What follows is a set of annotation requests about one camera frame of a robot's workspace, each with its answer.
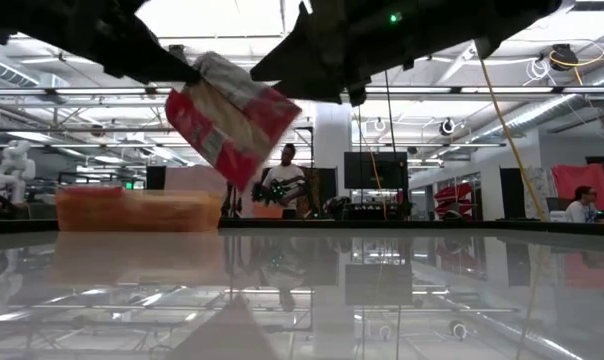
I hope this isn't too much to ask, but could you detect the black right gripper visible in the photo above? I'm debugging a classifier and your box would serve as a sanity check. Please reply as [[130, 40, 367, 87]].
[[250, 0, 433, 107]]

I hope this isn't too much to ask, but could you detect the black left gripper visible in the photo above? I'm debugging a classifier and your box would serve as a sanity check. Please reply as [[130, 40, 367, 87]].
[[71, 0, 202, 85]]

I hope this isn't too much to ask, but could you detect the white square building column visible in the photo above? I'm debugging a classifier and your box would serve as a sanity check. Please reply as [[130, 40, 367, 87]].
[[314, 102, 353, 199]]

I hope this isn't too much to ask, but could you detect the person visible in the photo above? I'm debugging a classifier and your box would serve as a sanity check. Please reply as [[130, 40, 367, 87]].
[[261, 143, 307, 220], [564, 184, 601, 224]]

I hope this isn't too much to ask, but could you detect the black rectangular panel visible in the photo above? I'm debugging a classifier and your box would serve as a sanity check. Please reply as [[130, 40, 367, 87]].
[[145, 165, 167, 191], [500, 167, 526, 220]]

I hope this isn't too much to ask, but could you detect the pink fabric partition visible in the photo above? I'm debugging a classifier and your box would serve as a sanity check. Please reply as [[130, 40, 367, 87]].
[[164, 164, 228, 194]]

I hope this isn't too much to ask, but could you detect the black flat screen monitor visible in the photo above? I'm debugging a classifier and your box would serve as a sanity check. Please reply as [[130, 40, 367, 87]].
[[343, 151, 410, 191]]

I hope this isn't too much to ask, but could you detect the long ceiling light bar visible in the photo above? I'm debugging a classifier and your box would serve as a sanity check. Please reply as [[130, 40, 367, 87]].
[[0, 85, 604, 97]]

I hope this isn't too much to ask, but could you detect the small orange box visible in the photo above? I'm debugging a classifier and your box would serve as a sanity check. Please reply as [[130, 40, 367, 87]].
[[254, 202, 285, 220]]

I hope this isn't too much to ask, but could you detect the orange cardboard box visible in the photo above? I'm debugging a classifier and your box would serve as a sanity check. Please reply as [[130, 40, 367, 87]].
[[54, 185, 224, 234]]

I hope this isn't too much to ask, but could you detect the black equipment stack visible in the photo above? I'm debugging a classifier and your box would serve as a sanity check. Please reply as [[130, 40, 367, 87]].
[[339, 197, 414, 225]]

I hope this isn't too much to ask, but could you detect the white patterned cloth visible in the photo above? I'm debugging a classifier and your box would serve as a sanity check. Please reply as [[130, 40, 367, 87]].
[[524, 166, 558, 221]]

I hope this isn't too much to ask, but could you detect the red fabric backdrop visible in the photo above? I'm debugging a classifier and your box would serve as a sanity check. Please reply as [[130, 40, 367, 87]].
[[551, 163, 604, 211]]

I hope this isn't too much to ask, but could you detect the black power cable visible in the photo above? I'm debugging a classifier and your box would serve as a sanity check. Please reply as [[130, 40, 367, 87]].
[[383, 69, 399, 154]]

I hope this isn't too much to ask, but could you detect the black aluminium table frame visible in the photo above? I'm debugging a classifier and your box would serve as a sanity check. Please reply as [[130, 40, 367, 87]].
[[0, 218, 604, 237]]

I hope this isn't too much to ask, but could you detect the yellow extension cable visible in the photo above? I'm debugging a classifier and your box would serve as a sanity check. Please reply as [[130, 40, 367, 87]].
[[479, 57, 548, 222]]

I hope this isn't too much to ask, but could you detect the silver ventilation duct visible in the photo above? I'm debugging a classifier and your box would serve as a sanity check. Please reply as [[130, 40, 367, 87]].
[[474, 59, 604, 144]]

